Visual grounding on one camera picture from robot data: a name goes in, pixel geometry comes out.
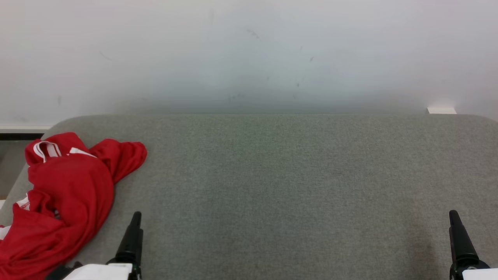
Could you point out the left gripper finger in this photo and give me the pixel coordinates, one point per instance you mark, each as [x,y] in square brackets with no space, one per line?
[131,245]

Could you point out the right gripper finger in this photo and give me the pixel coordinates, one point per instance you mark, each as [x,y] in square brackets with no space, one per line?
[461,245]

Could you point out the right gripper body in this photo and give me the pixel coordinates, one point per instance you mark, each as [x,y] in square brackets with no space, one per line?
[456,272]

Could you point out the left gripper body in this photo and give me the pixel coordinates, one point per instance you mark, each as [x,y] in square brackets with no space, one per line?
[137,272]

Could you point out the red white sports shirt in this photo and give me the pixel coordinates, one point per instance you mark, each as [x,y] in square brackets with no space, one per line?
[66,175]
[27,249]

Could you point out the grey fabric sofa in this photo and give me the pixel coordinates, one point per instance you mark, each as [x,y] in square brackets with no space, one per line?
[272,194]

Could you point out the right white camera bracket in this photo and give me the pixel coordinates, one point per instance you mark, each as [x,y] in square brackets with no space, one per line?
[482,274]

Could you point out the white wall socket box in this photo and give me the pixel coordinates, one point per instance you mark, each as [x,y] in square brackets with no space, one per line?
[441,111]

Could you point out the grey wall skirting strip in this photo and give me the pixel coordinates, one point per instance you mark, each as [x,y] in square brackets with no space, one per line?
[19,136]

